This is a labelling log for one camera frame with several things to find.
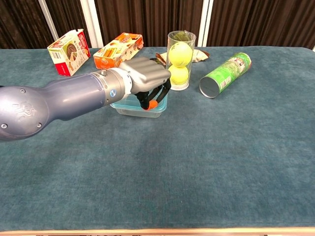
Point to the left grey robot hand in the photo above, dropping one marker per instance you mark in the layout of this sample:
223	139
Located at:
145	73

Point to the blue plastic lid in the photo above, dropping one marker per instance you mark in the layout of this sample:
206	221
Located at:
130	104

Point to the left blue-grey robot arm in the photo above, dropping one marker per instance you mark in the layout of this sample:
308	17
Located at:
61	100

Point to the clear plastic container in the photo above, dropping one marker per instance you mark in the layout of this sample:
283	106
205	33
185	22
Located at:
137	113

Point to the orange biscuit box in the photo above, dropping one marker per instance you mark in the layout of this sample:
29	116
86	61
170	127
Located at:
118	52

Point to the yellow tennis ball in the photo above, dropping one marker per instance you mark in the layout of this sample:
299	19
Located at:
179	75
180	54

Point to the clear tennis ball tube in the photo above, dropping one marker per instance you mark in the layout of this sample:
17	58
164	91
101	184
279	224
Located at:
182	35

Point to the dark brown curtain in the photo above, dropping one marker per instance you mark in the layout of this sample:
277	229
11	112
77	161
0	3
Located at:
66	14
19	22
147	17
258	22

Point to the white brown snack wrapper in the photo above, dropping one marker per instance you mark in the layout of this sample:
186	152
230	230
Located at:
200	55

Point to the red white snack box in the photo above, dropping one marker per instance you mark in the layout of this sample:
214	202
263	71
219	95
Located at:
70	55

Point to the green chips can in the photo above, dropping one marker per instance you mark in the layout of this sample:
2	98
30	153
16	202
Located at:
226	73

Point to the teal table cloth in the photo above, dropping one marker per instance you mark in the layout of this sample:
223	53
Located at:
157	159

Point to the white frame pole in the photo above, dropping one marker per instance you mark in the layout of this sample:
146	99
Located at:
205	22
92	22
48	17

